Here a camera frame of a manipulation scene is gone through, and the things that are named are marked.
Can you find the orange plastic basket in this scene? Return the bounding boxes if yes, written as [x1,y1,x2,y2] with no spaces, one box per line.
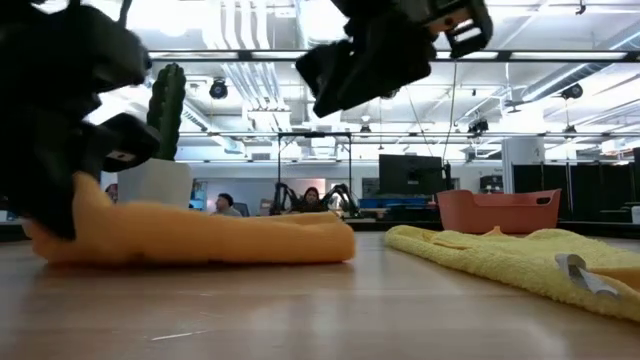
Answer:
[436,188,563,236]

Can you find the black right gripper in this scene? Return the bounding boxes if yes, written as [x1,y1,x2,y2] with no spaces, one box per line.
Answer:
[294,0,451,120]

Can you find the green cactus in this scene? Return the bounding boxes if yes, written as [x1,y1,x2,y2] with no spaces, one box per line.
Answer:
[146,63,188,162]

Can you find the black partition panels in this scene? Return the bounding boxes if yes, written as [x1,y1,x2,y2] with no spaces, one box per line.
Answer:
[512,162,640,224]

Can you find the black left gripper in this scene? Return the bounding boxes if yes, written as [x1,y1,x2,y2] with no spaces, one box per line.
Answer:
[0,89,109,241]

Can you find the person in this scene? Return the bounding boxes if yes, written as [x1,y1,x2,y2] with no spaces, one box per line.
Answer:
[211,192,245,218]
[291,186,327,215]

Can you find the blue storage bins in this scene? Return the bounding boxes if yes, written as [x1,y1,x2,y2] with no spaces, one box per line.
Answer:
[358,196,434,210]

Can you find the shelf unit with red bins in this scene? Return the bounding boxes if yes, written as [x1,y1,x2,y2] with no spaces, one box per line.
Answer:
[478,174,506,196]

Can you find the orange microfiber towel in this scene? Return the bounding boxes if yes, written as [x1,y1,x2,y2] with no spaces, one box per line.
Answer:
[22,172,357,266]

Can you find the yellow microfiber towel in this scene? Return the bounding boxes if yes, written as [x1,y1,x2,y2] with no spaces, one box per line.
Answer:
[383,225,640,324]

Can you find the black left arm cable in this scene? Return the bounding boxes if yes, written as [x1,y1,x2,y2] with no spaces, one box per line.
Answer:
[115,0,135,29]

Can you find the black aluminium table frame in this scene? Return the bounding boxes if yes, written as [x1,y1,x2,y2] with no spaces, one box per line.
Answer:
[0,217,640,240]

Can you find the thin hanging cable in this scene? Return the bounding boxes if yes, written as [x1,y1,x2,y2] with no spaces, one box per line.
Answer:
[441,59,459,162]

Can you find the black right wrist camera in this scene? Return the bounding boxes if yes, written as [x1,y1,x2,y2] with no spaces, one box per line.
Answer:
[438,0,495,60]

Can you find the black station frame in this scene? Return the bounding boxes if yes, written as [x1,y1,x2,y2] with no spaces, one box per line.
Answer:
[276,131,354,217]

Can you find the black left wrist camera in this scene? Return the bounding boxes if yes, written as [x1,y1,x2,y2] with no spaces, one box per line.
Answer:
[101,112,163,175]

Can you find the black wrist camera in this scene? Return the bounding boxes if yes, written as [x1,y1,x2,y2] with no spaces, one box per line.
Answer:
[101,112,163,175]
[438,0,495,60]

